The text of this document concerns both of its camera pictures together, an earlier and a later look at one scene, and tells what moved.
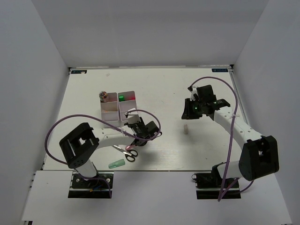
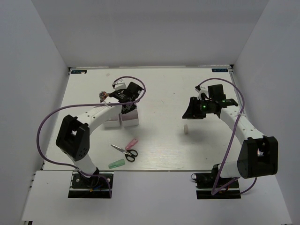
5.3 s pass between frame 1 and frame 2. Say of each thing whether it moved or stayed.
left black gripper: moved
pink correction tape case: stayed
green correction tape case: stayed
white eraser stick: stayed
